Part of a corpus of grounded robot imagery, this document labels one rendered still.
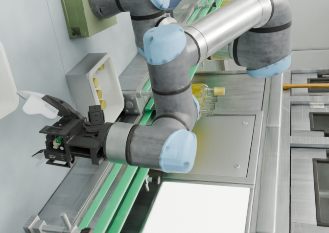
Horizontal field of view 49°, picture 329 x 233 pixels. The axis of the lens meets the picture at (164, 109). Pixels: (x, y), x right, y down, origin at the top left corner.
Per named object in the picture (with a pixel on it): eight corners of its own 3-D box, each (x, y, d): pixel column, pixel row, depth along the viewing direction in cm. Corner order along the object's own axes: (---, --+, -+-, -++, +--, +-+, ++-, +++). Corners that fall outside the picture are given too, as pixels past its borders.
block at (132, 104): (124, 115, 143) (140, 115, 141) (118, 94, 139) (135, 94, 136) (127, 110, 146) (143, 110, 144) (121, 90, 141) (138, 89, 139)
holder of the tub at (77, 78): (88, 143, 131) (107, 144, 128) (64, 75, 117) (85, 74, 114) (107, 117, 145) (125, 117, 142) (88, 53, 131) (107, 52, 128)
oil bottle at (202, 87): (162, 100, 166) (208, 100, 159) (159, 89, 163) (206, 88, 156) (165, 94, 171) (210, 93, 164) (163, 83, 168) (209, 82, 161)
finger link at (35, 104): (5, 91, 65) (47, 122, 65) (26, 79, 70) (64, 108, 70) (0, 103, 67) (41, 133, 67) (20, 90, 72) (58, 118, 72)
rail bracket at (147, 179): (125, 193, 131) (160, 196, 126) (120, 178, 127) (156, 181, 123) (129, 185, 134) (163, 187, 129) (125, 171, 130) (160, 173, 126)
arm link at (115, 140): (139, 116, 68) (142, 153, 71) (116, 114, 69) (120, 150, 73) (123, 137, 61) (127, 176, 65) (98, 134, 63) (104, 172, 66)
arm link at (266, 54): (146, 4, 127) (300, 13, 93) (153, 44, 134) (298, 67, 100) (121, 14, 119) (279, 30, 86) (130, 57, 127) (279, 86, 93)
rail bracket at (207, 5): (194, 9, 222) (216, 8, 217) (192, -3, 218) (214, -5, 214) (195, 7, 225) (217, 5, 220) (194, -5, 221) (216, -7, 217)
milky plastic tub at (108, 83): (85, 131, 128) (107, 132, 125) (65, 75, 117) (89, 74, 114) (105, 105, 142) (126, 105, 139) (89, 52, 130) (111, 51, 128)
